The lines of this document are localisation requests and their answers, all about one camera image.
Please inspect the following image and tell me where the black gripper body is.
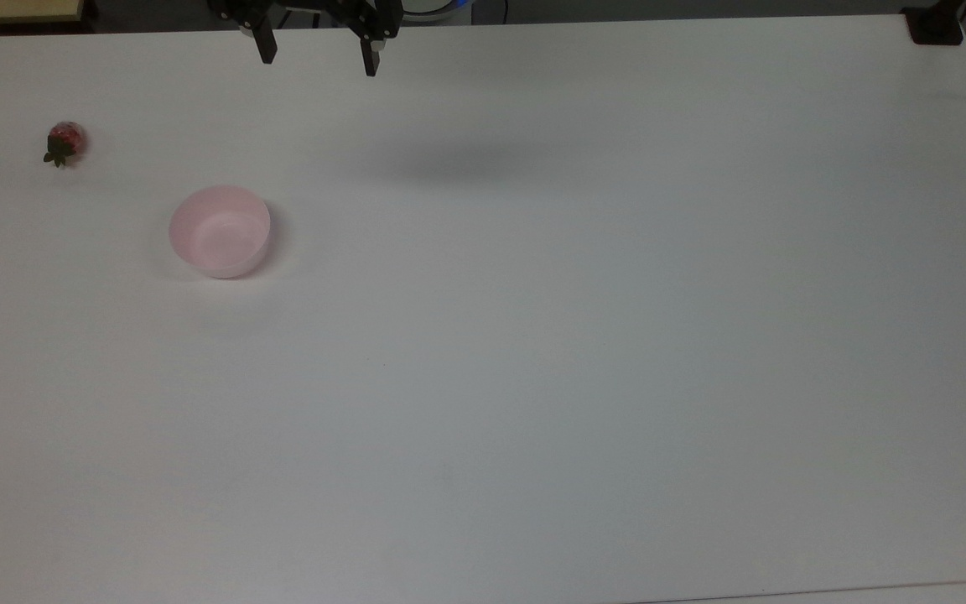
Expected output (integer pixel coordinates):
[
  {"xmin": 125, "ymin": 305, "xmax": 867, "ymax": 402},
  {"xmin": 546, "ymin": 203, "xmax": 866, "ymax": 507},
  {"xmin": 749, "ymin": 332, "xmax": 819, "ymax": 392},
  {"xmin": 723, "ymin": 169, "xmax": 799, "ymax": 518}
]
[{"xmin": 208, "ymin": 0, "xmax": 405, "ymax": 43}]

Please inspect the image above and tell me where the red strawberry with green leaves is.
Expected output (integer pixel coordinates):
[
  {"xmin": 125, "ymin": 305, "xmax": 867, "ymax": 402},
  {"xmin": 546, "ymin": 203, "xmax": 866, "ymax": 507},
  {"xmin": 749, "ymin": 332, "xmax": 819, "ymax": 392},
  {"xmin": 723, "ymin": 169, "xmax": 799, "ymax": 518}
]
[{"xmin": 43, "ymin": 122, "xmax": 87, "ymax": 169}]

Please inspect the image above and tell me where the pink plastic bowl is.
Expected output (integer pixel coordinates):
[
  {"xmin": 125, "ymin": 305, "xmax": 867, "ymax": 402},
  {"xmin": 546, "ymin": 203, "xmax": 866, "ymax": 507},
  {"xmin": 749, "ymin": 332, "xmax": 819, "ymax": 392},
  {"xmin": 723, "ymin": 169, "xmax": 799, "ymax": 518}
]
[{"xmin": 169, "ymin": 185, "xmax": 272, "ymax": 279}]

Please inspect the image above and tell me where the yellow wooden board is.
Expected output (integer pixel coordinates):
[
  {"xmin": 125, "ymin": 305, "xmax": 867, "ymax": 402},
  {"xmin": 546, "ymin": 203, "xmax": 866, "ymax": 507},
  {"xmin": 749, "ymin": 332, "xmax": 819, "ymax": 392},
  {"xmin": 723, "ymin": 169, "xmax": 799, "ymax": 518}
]
[{"xmin": 0, "ymin": 0, "xmax": 84, "ymax": 26}]

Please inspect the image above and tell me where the white robot base blue ring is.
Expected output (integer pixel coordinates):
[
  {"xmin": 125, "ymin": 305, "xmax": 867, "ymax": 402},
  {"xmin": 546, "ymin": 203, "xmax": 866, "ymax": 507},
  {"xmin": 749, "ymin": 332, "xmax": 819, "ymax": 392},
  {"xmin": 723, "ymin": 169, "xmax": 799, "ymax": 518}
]
[{"xmin": 403, "ymin": 0, "xmax": 474, "ymax": 26}]

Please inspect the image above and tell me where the black table clamp mount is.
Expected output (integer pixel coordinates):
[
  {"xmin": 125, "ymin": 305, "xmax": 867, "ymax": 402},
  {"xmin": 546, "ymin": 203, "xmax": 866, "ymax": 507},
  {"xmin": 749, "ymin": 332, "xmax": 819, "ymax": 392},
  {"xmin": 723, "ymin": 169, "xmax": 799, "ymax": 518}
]
[{"xmin": 901, "ymin": 0, "xmax": 966, "ymax": 46}]

